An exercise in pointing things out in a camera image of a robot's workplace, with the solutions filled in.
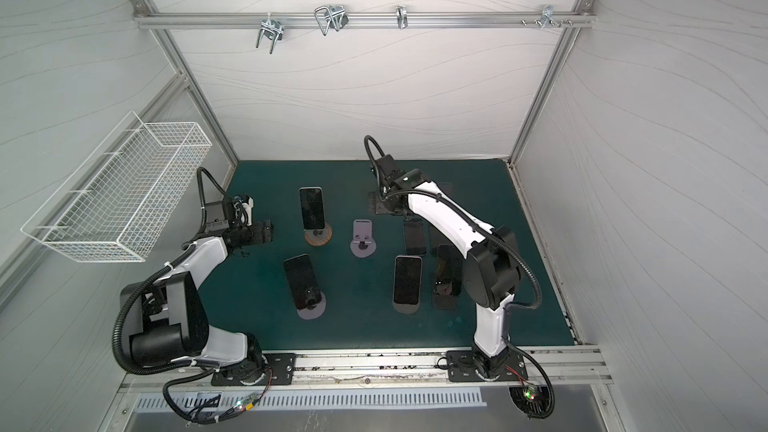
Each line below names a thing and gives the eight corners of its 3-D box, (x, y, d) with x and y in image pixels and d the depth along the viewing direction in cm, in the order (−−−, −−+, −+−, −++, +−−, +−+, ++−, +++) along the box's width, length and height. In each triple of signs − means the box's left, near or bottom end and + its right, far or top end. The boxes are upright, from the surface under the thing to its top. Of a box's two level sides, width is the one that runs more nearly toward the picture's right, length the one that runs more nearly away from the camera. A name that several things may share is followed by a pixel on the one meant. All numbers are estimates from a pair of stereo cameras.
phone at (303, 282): (304, 317, 84) (289, 297, 71) (298, 284, 90) (283, 260, 77) (325, 309, 85) (315, 288, 73) (318, 277, 91) (307, 252, 79)
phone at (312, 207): (306, 235, 99) (294, 206, 86) (311, 215, 105) (300, 185, 92) (327, 235, 99) (318, 206, 86) (331, 216, 105) (322, 185, 92)
